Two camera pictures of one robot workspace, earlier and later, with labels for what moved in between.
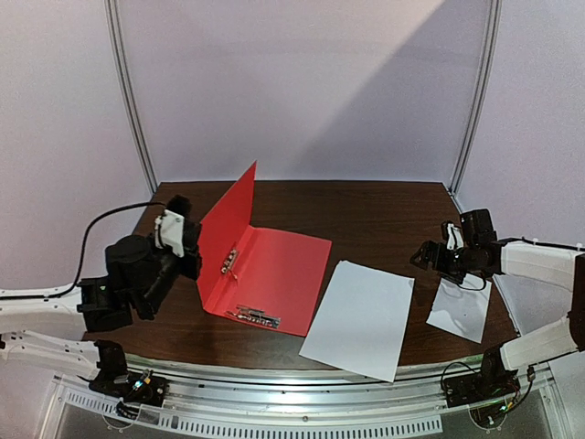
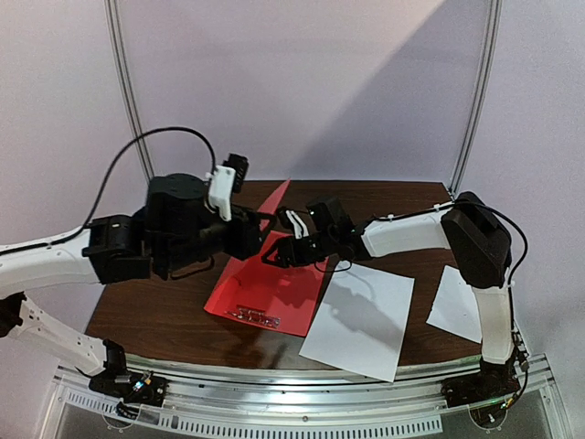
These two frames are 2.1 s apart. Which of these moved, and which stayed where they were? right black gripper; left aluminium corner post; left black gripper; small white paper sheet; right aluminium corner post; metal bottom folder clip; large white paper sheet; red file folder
Moved: right black gripper; red file folder; left black gripper
Stayed: metal bottom folder clip; large white paper sheet; right aluminium corner post; left aluminium corner post; small white paper sheet
